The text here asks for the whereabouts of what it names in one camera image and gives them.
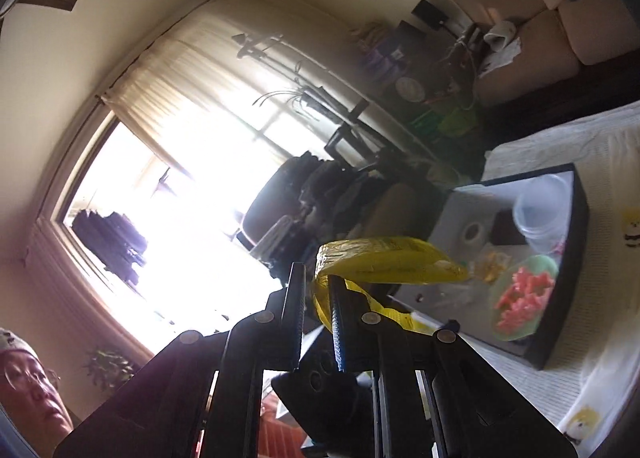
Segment clear plastic cup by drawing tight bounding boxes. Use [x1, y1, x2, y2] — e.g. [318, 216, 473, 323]
[512, 175, 574, 252]

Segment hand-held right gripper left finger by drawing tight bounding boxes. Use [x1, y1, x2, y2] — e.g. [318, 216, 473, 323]
[54, 262, 307, 458]

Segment brown chair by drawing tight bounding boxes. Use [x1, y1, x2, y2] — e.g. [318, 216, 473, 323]
[242, 163, 307, 245]

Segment green houseplant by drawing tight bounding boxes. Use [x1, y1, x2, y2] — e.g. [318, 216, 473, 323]
[84, 348, 142, 395]

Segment round white plate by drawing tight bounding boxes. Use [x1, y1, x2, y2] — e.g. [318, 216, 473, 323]
[395, 77, 427, 102]

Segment white crumpled paper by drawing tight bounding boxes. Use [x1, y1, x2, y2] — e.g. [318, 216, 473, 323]
[478, 17, 523, 75]

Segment black storage tray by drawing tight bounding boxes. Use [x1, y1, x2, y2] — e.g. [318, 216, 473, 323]
[394, 163, 590, 372]

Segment white tape roll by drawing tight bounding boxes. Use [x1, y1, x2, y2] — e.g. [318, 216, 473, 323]
[459, 220, 486, 247]

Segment cream window curtain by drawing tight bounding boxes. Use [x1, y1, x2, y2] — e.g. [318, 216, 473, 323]
[98, 0, 373, 176]

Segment yellow plastic bag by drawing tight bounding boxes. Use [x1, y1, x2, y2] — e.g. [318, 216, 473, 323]
[311, 236, 470, 335]

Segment white striped tablecloth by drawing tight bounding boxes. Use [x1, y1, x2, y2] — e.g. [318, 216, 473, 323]
[440, 101, 640, 458]

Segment purple box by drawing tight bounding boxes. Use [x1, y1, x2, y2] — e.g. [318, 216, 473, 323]
[364, 33, 407, 85]

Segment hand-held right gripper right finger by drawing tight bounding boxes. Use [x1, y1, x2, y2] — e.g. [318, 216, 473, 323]
[328, 277, 594, 458]

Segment green plate with pink pieces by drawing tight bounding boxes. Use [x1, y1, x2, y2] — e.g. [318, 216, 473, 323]
[492, 255, 562, 342]

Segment black speaker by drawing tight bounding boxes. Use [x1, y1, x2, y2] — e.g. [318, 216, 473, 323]
[412, 0, 449, 32]

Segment green box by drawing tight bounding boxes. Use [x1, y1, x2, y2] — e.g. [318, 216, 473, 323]
[410, 107, 477, 140]

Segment person's head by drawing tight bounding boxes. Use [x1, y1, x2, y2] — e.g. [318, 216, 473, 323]
[0, 327, 77, 458]

